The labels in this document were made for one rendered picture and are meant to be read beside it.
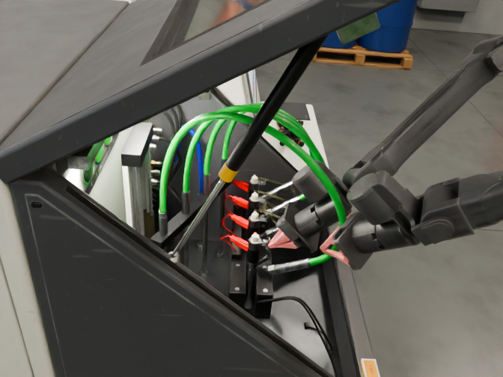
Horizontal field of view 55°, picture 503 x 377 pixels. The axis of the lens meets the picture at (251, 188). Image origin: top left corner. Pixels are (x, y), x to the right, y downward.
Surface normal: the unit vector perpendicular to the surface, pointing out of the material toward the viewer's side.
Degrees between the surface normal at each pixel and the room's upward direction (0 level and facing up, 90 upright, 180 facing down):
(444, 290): 0
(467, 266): 0
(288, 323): 0
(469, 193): 39
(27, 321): 90
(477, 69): 70
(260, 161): 90
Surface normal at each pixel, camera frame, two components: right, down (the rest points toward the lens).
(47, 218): 0.00, 0.55
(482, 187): -0.56, -0.76
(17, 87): 0.07, -0.84
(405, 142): 0.10, 0.10
